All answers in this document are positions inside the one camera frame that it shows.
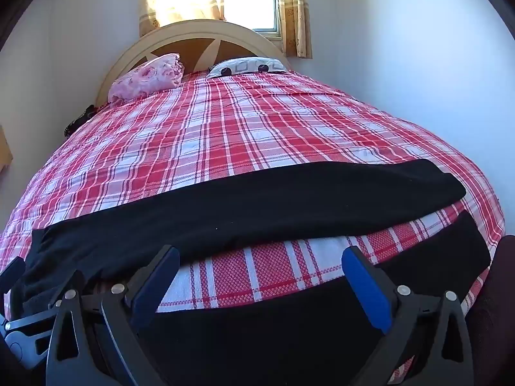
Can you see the light wooden furniture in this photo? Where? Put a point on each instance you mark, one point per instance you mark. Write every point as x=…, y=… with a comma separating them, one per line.
x=4, y=148

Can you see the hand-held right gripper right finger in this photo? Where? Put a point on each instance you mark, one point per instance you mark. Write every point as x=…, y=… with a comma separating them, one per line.
x=368, y=289

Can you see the dark maroon cloth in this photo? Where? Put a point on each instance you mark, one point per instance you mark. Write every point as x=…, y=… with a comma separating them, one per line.
x=497, y=313

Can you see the black pants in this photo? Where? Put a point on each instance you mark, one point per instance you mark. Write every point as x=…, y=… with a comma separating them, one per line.
x=241, y=209

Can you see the white black patterned pillow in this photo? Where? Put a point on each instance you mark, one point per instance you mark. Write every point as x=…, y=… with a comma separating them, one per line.
x=245, y=66

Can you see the pink floral pillow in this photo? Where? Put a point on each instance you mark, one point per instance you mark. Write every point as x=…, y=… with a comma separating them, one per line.
x=149, y=76

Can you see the window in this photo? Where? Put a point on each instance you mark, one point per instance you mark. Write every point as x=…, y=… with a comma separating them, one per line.
x=263, y=0

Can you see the red plaid bed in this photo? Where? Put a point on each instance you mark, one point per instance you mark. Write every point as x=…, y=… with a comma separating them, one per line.
x=241, y=128

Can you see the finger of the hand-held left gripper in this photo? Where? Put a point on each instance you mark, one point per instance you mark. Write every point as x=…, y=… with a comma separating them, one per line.
x=11, y=273

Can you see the cream wooden headboard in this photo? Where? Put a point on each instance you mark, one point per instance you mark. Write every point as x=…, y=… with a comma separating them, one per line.
x=201, y=27

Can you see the black cloth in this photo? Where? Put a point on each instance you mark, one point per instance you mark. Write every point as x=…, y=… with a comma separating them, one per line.
x=78, y=122

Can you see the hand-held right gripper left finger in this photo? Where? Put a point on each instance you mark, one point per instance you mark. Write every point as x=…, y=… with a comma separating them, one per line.
x=155, y=289

